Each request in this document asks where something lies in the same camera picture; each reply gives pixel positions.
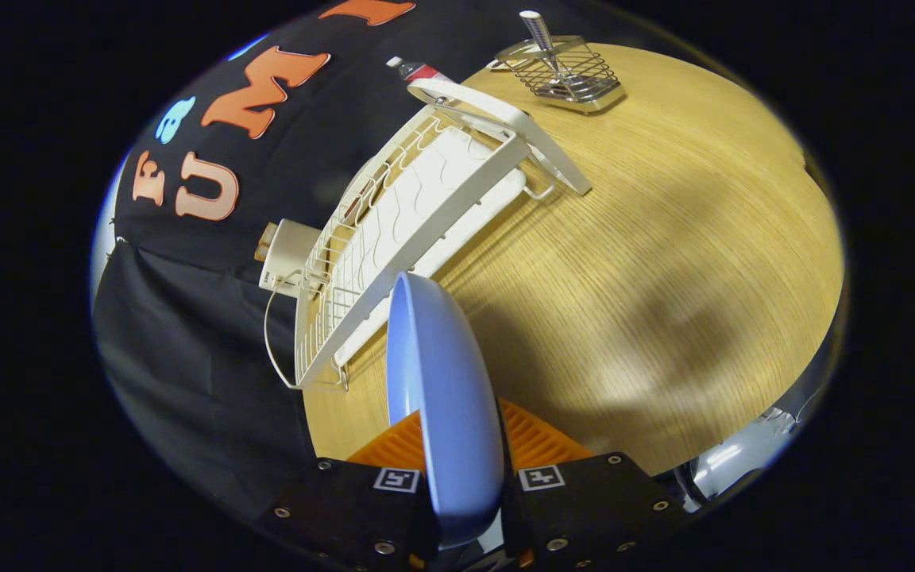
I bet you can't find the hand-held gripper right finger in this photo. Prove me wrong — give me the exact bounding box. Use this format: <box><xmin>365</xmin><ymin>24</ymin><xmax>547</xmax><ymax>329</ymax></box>
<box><xmin>499</xmin><ymin>399</ymin><xmax>694</xmax><ymax>571</ymax></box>

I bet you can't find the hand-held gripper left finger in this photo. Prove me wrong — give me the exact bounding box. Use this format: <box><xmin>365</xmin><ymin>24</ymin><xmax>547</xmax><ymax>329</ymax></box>
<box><xmin>255</xmin><ymin>408</ymin><xmax>441</xmax><ymax>572</ymax></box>

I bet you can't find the blue plate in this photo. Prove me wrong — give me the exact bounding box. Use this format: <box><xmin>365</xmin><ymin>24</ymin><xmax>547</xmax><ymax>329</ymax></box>
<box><xmin>386</xmin><ymin>272</ymin><xmax>506</xmax><ymax>549</ymax></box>

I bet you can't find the white wire dish rack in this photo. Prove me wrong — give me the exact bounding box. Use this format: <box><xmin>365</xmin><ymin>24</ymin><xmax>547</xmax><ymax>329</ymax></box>
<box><xmin>263</xmin><ymin>77</ymin><xmax>593</xmax><ymax>392</ymax></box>

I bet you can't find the metal wire basket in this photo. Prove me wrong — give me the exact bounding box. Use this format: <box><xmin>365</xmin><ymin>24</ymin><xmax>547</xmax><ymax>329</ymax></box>
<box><xmin>494</xmin><ymin>35</ymin><xmax>627</xmax><ymax>114</ymax></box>

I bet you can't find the metal spoon white-tipped handle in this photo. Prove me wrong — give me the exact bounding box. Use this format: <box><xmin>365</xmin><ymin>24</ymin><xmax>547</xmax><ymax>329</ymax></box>
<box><xmin>519</xmin><ymin>10</ymin><xmax>568</xmax><ymax>84</ymax></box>

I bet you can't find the white toaster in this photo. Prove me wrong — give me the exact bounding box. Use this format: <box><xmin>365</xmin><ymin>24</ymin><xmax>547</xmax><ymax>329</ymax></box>
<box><xmin>257</xmin><ymin>218</ymin><xmax>323</xmax><ymax>299</ymax></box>

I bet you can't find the clear bottle red label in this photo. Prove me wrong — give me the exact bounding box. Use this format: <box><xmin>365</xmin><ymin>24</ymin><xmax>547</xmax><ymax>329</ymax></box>
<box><xmin>386</xmin><ymin>56</ymin><xmax>454</xmax><ymax>84</ymax></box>

